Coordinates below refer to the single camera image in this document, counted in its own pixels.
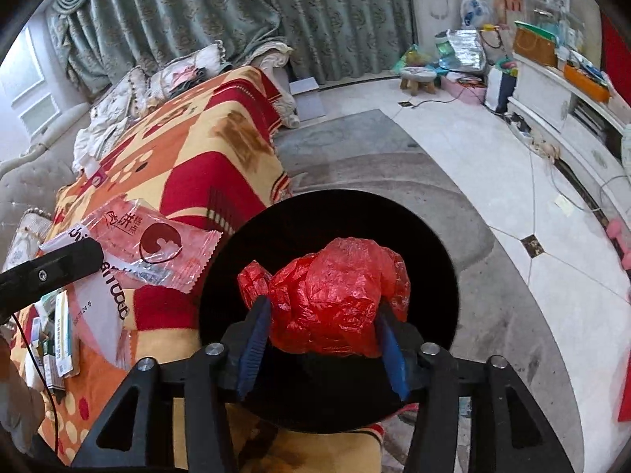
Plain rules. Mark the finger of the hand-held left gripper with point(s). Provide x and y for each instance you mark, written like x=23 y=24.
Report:
x=54 y=265

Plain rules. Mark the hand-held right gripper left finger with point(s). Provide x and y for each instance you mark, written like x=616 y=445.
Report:
x=254 y=350

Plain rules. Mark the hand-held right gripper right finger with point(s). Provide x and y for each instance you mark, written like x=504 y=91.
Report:
x=394 y=354

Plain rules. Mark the white printed plastic wrapper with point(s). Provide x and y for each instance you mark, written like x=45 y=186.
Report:
x=101 y=315

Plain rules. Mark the red plastic bag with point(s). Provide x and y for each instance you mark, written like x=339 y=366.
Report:
x=335 y=295

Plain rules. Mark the pink snack wrapper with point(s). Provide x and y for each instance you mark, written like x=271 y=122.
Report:
x=162 y=246

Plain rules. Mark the black trash bin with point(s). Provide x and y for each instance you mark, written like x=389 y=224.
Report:
x=305 y=226

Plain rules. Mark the person's left forearm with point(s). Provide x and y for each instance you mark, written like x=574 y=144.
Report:
x=22 y=404

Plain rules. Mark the patterned cushion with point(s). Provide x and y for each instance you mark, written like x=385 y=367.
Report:
x=24 y=239

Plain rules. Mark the green medicine box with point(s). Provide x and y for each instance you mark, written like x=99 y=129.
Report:
x=42 y=342

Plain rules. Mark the small pink white packet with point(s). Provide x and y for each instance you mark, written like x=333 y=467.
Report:
x=97 y=175

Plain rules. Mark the white red medicine box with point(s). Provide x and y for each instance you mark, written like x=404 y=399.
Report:
x=53 y=372

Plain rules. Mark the white crumpled cloth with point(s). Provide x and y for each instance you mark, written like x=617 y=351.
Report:
x=98 y=135

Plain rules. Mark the orange red patterned blanket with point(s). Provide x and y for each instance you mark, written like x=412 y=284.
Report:
x=197 y=157

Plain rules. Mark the floral pillow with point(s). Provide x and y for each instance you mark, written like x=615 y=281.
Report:
x=121 y=96
x=187 y=71

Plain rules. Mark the grey floor mat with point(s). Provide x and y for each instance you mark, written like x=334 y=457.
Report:
x=345 y=133

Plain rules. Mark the pink dumbbell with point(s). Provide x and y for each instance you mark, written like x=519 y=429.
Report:
x=620 y=241

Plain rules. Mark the pink case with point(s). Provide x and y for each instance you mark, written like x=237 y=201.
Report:
x=463 y=89

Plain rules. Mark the small wooden stool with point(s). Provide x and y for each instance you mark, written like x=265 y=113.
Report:
x=418 y=78

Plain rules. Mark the green snack bag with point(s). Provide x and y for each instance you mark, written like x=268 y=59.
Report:
x=411 y=56

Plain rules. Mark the white television cabinet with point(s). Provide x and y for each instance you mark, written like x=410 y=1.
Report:
x=542 y=93

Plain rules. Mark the green patterned curtains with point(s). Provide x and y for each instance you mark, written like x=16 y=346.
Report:
x=222 y=15

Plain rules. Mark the silver insulated bag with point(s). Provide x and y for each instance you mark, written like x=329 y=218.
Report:
x=466 y=51

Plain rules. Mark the orange box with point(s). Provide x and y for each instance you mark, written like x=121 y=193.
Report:
x=586 y=83

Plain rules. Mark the brown paper bag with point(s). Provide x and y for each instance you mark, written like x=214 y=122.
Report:
x=535 y=44

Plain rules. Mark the white blue plastic bag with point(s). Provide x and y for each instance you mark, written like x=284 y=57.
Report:
x=475 y=12

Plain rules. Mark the white column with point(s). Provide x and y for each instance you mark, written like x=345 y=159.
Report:
x=434 y=0

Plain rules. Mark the red cloth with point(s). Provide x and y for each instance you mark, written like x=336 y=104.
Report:
x=618 y=54

